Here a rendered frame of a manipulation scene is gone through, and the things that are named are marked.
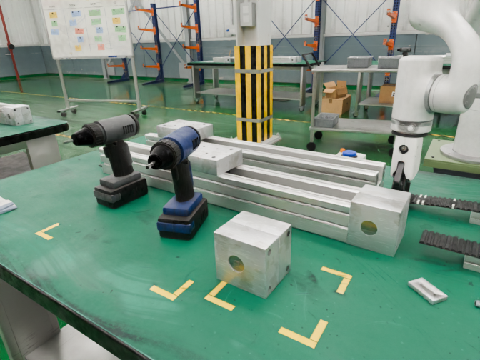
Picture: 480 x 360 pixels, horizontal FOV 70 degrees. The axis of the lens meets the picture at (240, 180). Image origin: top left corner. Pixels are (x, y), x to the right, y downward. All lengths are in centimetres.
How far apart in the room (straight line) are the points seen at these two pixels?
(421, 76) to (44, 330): 136
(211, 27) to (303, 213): 987
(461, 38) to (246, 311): 62
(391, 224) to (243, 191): 32
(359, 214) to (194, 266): 33
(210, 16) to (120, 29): 473
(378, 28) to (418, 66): 774
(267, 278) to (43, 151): 177
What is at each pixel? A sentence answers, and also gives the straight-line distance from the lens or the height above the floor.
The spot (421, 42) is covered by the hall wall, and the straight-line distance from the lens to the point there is 837.
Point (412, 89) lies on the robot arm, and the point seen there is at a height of 106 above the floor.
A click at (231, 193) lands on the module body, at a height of 82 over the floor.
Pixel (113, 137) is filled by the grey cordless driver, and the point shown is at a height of 96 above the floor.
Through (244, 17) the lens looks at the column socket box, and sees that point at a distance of 406.
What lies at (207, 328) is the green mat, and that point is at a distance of 55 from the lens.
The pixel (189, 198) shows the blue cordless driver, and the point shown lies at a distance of 76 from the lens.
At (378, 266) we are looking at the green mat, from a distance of 69.
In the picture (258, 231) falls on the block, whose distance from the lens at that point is 58.
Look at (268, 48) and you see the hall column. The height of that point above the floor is 107.
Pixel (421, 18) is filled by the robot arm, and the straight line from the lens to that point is 83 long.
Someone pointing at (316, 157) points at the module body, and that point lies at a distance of 99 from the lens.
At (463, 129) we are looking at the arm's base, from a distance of 127.
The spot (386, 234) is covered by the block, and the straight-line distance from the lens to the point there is 71.
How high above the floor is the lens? 117
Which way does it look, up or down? 22 degrees down
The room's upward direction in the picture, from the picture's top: 2 degrees counter-clockwise
